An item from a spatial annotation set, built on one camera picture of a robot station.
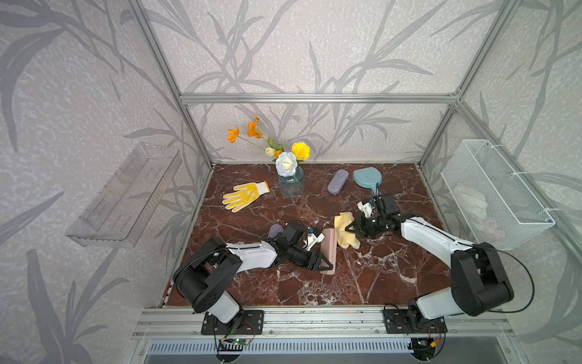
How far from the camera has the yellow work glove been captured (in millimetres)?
1066

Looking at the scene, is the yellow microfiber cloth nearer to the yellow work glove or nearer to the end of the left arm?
the end of the left arm

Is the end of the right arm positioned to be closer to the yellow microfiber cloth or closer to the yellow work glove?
the yellow microfiber cloth

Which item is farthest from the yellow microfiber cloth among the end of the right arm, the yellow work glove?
the yellow work glove
